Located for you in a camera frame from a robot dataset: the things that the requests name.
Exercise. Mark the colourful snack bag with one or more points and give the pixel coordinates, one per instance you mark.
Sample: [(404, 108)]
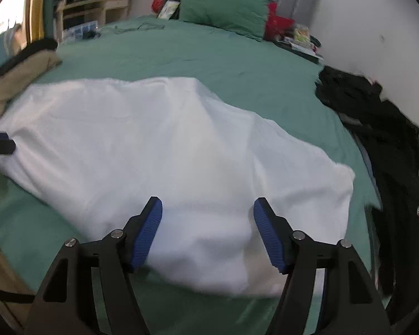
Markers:
[(301, 34)]

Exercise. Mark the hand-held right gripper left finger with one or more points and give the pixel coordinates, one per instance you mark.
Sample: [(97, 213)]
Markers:
[(146, 233)]

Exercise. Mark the black clothes pile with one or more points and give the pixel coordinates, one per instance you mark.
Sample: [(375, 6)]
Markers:
[(345, 87)]

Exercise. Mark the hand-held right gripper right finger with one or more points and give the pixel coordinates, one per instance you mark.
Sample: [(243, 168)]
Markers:
[(270, 237)]

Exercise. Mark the black flat box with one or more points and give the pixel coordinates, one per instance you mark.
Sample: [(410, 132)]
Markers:
[(296, 47)]

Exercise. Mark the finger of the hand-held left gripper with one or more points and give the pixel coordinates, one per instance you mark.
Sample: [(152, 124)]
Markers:
[(0, 146)]

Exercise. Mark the teal curtain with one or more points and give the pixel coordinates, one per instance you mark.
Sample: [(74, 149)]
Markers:
[(50, 7)]

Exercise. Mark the black folded garment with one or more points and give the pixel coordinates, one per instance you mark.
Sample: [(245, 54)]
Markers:
[(38, 46)]

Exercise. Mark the tan pants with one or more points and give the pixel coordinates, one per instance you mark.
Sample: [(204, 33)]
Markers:
[(24, 73)]

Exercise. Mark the wooden desk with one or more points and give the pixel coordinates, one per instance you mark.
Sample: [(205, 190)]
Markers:
[(115, 3)]

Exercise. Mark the black jacket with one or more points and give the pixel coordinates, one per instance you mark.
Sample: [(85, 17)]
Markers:
[(398, 167)]

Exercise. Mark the green pillow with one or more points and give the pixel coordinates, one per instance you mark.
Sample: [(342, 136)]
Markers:
[(223, 7)]

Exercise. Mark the white hooded jacket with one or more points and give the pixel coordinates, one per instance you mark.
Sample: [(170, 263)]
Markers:
[(160, 146)]

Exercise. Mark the bed with green sheet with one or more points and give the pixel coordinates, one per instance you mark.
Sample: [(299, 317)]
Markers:
[(230, 62)]

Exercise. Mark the yellow curtain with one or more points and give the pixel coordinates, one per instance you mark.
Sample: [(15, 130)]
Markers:
[(35, 14)]

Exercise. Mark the white green box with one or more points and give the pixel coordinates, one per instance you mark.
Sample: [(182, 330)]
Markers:
[(168, 9)]

